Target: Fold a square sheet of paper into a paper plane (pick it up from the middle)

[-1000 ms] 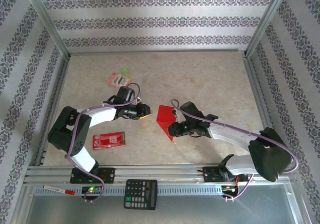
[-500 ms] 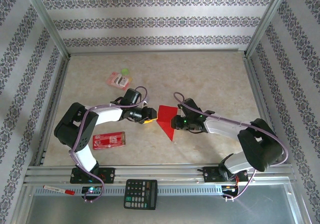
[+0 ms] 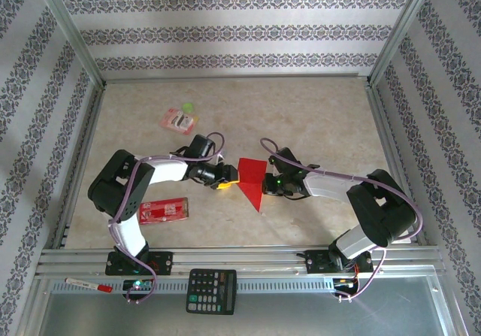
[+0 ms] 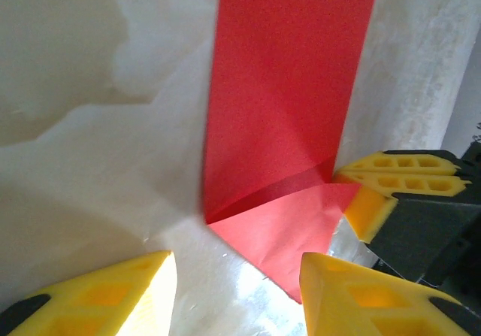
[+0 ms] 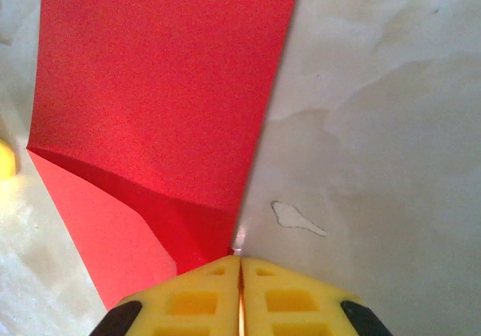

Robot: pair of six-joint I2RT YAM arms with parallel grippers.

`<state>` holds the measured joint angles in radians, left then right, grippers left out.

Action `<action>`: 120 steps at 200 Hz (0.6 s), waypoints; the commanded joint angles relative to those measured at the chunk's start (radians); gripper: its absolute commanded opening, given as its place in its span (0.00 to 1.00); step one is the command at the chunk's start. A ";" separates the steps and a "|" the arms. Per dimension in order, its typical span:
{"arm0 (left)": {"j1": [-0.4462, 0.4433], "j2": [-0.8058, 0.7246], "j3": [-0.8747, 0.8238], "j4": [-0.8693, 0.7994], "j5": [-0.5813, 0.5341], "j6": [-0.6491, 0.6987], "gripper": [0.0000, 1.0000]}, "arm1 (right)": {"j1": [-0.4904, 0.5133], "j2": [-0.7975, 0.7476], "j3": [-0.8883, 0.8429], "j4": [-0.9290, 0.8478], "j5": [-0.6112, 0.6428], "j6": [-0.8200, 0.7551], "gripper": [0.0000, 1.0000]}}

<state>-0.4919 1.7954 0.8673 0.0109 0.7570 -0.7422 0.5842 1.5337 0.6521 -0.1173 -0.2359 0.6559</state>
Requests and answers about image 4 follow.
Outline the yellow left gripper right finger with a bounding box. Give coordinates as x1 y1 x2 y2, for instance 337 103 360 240
299 252 481 336

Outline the red square paper sheet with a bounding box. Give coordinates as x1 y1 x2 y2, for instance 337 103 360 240
202 0 381 305

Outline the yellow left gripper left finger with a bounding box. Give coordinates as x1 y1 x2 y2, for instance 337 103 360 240
0 250 177 336

